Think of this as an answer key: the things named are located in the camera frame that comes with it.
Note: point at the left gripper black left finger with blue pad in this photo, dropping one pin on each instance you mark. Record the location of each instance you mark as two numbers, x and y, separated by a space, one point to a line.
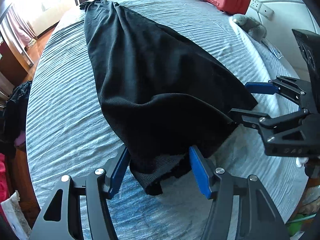
115 171

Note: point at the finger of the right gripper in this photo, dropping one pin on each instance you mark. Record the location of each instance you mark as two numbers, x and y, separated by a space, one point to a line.
250 119
267 88

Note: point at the black camera box green light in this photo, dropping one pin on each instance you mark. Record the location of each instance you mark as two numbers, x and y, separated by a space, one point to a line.
308 43

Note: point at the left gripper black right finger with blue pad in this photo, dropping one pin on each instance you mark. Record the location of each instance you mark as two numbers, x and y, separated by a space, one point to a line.
204 172

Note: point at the dark clothes pile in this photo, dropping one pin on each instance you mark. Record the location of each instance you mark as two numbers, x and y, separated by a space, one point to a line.
13 118

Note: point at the grey plush toy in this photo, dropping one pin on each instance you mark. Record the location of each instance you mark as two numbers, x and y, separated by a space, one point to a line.
254 28

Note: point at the white gloved hand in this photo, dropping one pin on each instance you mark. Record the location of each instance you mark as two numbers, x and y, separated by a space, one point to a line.
301 161

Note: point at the black pants grey waistband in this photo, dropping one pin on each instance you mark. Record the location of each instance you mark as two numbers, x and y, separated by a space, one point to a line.
159 91

